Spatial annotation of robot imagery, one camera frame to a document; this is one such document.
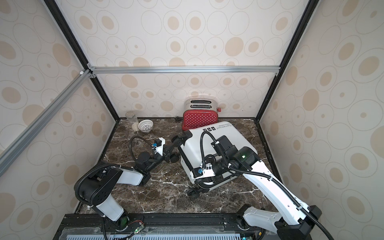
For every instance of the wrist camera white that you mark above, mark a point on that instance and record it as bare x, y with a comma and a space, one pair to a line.
158, 146
203, 176

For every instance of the white perforated strainer bowl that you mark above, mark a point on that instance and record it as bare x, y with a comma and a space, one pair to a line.
145, 126

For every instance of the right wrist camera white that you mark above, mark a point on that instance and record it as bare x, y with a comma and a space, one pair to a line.
203, 176

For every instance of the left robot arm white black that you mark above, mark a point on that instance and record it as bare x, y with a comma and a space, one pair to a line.
94, 188

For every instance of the red and silver toaster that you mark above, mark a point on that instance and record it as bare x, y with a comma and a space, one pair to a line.
199, 113

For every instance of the horizontal aluminium frame bar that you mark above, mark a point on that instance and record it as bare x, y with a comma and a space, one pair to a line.
185, 70

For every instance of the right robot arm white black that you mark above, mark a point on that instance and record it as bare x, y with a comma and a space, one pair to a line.
295, 219

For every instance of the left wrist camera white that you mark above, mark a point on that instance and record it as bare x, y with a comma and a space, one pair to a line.
158, 146

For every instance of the clear glass jar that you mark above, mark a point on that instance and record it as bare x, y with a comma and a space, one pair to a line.
133, 120

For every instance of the diagonal aluminium frame bar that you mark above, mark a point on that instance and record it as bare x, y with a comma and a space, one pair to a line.
25, 138

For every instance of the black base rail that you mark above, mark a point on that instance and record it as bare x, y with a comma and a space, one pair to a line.
161, 227

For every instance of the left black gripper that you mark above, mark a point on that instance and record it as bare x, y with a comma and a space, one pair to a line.
169, 149

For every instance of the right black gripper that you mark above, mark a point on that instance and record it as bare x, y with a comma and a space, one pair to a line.
208, 181

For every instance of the white hard-shell suitcase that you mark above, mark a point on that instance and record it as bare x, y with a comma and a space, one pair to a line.
210, 150

